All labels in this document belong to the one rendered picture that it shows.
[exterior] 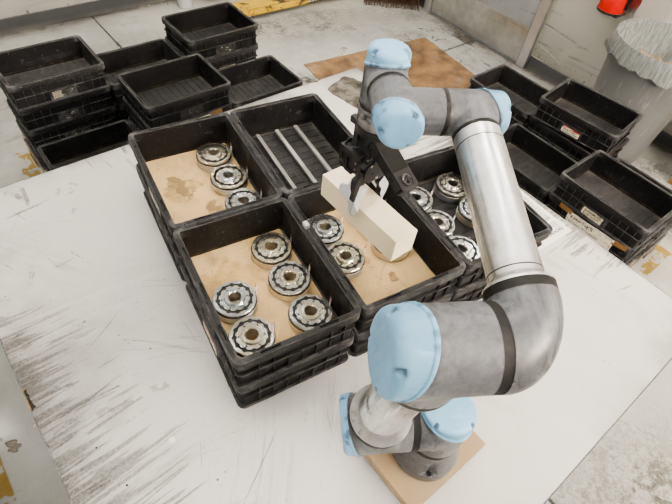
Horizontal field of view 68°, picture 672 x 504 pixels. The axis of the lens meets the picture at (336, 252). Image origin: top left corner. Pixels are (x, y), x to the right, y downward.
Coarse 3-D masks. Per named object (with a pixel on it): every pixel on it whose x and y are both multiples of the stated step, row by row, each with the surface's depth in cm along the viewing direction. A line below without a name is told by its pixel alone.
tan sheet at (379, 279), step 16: (352, 240) 136; (368, 240) 136; (368, 256) 132; (416, 256) 134; (368, 272) 129; (384, 272) 130; (400, 272) 130; (416, 272) 131; (432, 272) 131; (368, 288) 126; (384, 288) 126; (400, 288) 127
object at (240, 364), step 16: (256, 208) 126; (288, 208) 127; (192, 224) 120; (208, 224) 121; (176, 240) 116; (320, 256) 118; (192, 272) 111; (336, 272) 115; (208, 304) 106; (352, 304) 110; (336, 320) 107; (352, 320) 109; (224, 336) 103; (304, 336) 103; (320, 336) 106; (256, 352) 100; (272, 352) 101; (240, 368) 99
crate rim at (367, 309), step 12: (300, 192) 131; (312, 192) 132; (408, 204) 132; (300, 216) 126; (420, 216) 131; (312, 228) 123; (432, 228) 128; (444, 240) 125; (324, 252) 119; (336, 264) 117; (444, 276) 118; (456, 276) 120; (348, 288) 113; (408, 288) 114; (420, 288) 115; (360, 300) 111; (384, 300) 111; (396, 300) 113; (360, 312) 111; (372, 312) 111
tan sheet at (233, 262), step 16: (208, 256) 127; (224, 256) 128; (240, 256) 128; (208, 272) 124; (224, 272) 124; (240, 272) 125; (256, 272) 125; (208, 288) 121; (272, 304) 120; (288, 304) 120; (272, 320) 117; (288, 336) 114
